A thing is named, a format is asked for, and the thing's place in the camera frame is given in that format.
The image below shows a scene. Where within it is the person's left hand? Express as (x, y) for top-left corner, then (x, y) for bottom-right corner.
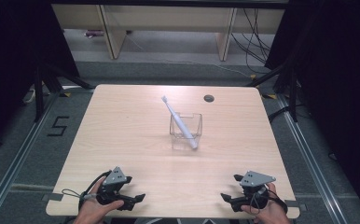
(73, 176), (126, 224)

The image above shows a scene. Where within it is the white coiled cable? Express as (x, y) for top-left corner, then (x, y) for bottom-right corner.
(21, 88), (37, 105)

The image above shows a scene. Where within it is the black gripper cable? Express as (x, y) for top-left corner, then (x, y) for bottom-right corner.
(61, 169), (113, 213)
(249, 186), (289, 216)

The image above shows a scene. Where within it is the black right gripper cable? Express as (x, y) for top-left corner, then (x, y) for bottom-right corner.
(249, 186), (289, 216)

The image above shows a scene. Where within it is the bundle of black cables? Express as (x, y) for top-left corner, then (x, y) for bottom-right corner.
(229, 7), (273, 75)

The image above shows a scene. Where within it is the aluminium floor rail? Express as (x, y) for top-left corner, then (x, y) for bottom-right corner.
(276, 93), (349, 224)
(0, 92), (62, 224)

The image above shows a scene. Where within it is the clear plastic container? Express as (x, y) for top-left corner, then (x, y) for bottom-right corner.
(169, 112), (203, 151)

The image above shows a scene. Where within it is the person's right hand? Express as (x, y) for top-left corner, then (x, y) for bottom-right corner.
(241, 182), (292, 224)

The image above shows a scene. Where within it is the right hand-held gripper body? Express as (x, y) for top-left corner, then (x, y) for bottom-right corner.
(239, 170), (277, 210)

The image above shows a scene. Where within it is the grey tape strip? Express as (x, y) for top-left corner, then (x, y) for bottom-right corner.
(41, 192), (64, 203)
(284, 200), (309, 213)

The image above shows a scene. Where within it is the light wooden desk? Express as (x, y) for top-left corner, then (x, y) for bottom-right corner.
(50, 3), (286, 63)

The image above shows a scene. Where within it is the black metal stand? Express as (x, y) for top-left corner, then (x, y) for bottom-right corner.
(245, 61), (299, 123)
(33, 62), (96, 123)

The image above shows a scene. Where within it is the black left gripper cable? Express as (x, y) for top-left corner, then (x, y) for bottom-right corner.
(61, 169), (113, 213)

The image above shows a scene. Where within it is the small pink object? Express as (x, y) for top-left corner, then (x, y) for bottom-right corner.
(83, 29), (105, 39)

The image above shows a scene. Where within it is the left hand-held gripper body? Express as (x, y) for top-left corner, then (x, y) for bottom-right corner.
(96, 166), (129, 205)

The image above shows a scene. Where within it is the white electric toothbrush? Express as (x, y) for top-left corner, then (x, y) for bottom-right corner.
(160, 95), (200, 150)

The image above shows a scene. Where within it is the black curtain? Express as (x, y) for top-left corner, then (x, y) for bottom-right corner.
(0, 0), (80, 158)
(264, 0), (360, 223)

